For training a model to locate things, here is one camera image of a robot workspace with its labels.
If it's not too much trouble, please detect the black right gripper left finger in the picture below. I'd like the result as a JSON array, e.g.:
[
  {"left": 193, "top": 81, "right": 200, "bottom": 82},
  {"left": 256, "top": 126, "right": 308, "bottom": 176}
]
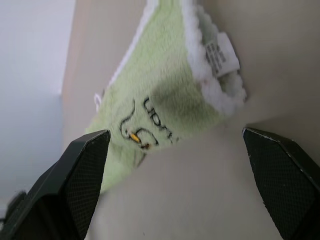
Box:
[{"left": 0, "top": 129, "right": 112, "bottom": 240}]

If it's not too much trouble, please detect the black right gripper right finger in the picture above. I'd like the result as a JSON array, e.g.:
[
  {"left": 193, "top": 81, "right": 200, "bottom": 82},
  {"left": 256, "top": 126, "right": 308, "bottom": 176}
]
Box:
[{"left": 241, "top": 126, "right": 320, "bottom": 240}]

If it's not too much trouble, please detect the light green fluffy towel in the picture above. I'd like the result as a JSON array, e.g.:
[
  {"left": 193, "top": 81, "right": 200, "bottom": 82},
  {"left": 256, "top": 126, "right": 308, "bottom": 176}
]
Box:
[{"left": 85, "top": 0, "right": 249, "bottom": 196}]

